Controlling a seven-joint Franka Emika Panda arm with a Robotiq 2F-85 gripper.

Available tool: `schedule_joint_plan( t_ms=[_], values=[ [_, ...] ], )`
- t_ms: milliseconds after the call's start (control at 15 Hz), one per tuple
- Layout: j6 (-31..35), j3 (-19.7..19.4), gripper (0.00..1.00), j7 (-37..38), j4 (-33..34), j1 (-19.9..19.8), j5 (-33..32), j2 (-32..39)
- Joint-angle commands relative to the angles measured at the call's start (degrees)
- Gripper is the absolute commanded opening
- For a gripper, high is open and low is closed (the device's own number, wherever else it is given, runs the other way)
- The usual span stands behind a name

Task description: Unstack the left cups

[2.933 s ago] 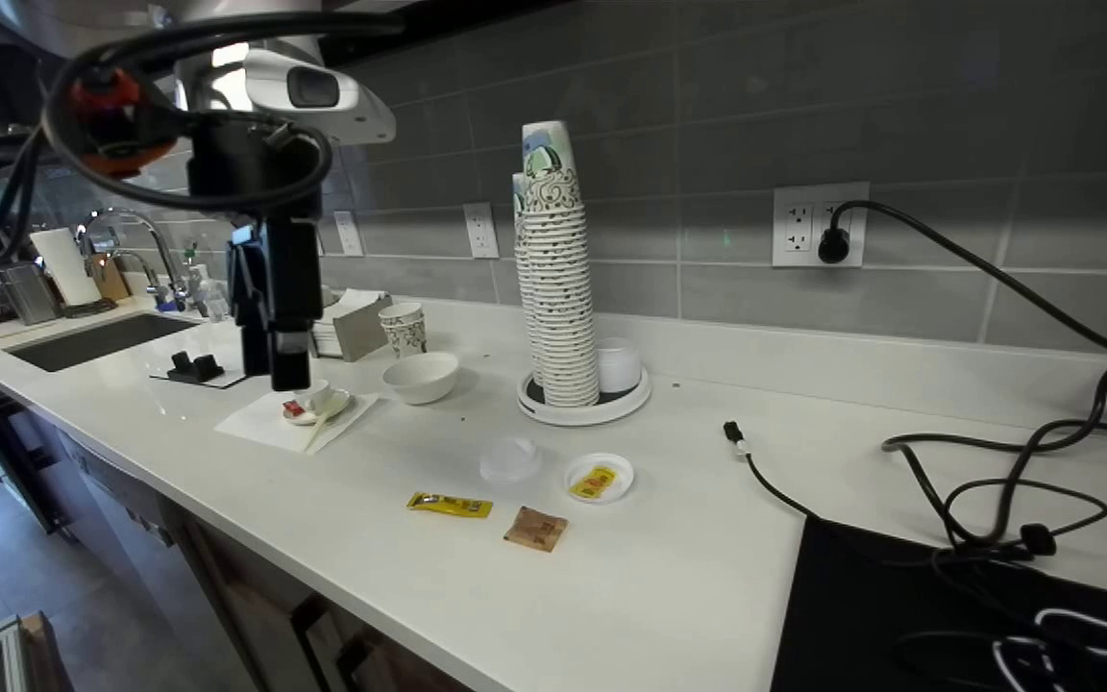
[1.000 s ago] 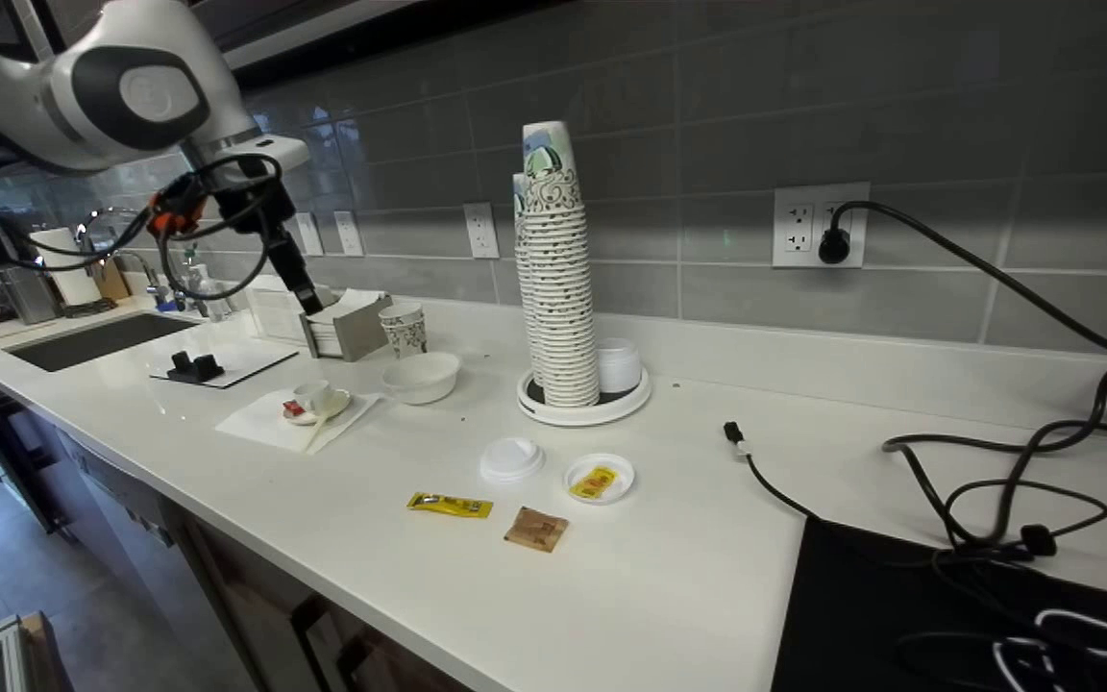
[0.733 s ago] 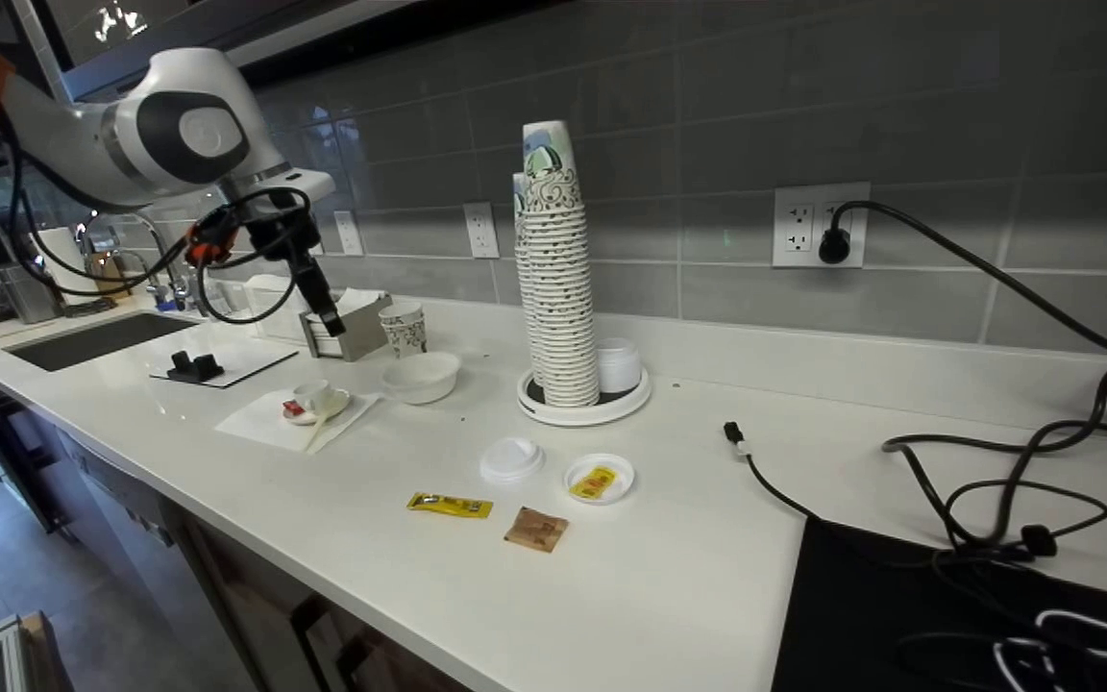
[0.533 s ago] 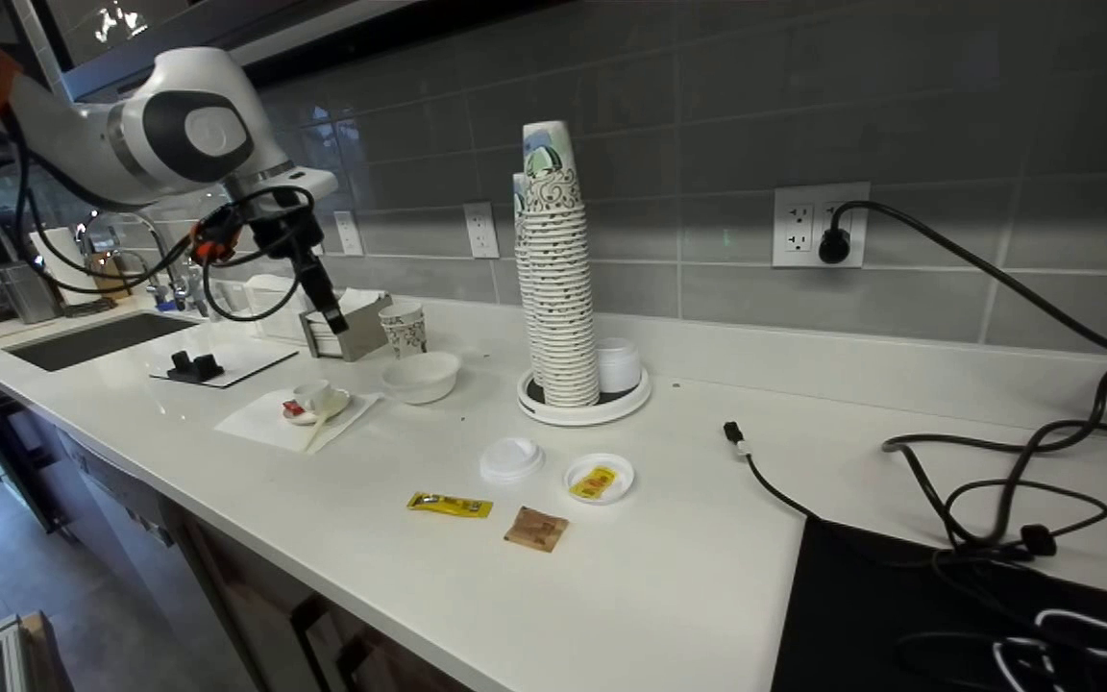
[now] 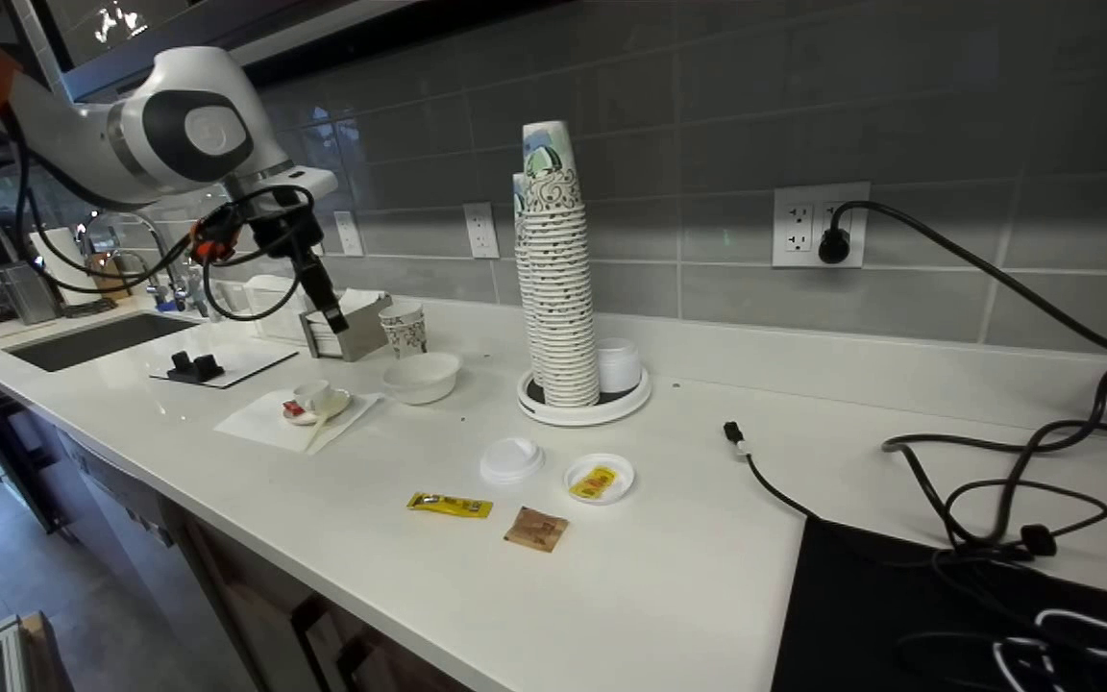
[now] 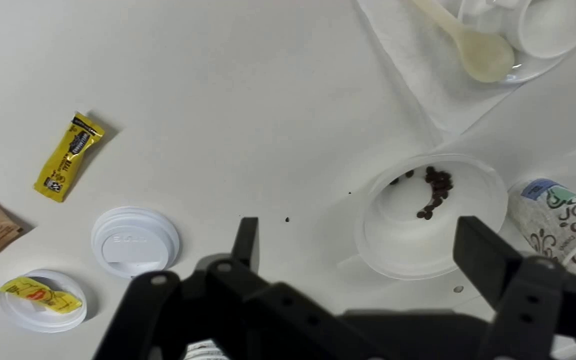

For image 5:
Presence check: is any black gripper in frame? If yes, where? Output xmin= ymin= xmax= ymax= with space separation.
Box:
xmin=248 ymin=201 xmax=355 ymax=339

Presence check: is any white napkin box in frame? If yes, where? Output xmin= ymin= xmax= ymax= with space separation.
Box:
xmin=296 ymin=287 xmax=392 ymax=365

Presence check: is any flat white rectangular tray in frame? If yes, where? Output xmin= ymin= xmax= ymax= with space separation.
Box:
xmin=144 ymin=329 xmax=304 ymax=392

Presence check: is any white bowl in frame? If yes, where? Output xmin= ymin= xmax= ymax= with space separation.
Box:
xmin=382 ymin=350 xmax=467 ymax=410

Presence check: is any small black object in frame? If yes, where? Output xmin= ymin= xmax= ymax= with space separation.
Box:
xmin=164 ymin=346 xmax=227 ymax=385

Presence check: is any chrome faucet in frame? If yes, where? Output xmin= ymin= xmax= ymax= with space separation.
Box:
xmin=117 ymin=207 xmax=191 ymax=315

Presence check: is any amber soap bottle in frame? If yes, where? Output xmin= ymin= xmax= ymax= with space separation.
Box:
xmin=80 ymin=225 xmax=136 ymax=302

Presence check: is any dark sink basin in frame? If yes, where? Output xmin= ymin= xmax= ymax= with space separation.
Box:
xmin=3 ymin=311 xmax=203 ymax=378

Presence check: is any tall printed paper cup stack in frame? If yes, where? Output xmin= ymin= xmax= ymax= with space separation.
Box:
xmin=508 ymin=115 xmax=606 ymax=410

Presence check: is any long yellow packet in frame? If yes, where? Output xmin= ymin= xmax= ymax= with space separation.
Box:
xmin=405 ymin=487 xmax=497 ymax=523

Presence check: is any white board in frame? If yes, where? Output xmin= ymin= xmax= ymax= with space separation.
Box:
xmin=27 ymin=225 xmax=108 ymax=306

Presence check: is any dark lower cabinet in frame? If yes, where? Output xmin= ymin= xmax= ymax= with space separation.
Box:
xmin=0 ymin=360 xmax=481 ymax=692

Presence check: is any brown sugar packet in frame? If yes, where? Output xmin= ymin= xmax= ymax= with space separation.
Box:
xmin=500 ymin=505 xmax=574 ymax=558

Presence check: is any round white tray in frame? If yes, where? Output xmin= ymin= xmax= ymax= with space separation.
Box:
xmin=512 ymin=360 xmax=658 ymax=432

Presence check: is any small yellow sachet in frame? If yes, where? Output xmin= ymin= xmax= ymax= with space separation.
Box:
xmin=568 ymin=462 xmax=624 ymax=505

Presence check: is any black mat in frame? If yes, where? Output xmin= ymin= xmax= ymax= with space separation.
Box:
xmin=770 ymin=516 xmax=1107 ymax=692

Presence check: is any small white wall plate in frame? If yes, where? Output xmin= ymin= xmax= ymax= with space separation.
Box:
xmin=330 ymin=207 xmax=367 ymax=262

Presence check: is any large white wall plate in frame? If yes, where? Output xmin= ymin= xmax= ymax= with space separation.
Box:
xmin=463 ymin=201 xmax=504 ymax=262

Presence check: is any thin black loose cable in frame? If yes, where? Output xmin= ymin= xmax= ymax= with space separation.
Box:
xmin=720 ymin=420 xmax=828 ymax=528

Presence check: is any white wall power outlet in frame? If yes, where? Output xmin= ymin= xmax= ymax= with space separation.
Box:
xmin=770 ymin=179 xmax=872 ymax=274

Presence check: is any black power cable with plug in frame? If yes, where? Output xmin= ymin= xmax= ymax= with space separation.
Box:
xmin=816 ymin=194 xmax=1107 ymax=565

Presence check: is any white cable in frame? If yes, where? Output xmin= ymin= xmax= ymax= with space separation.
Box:
xmin=989 ymin=602 xmax=1107 ymax=692

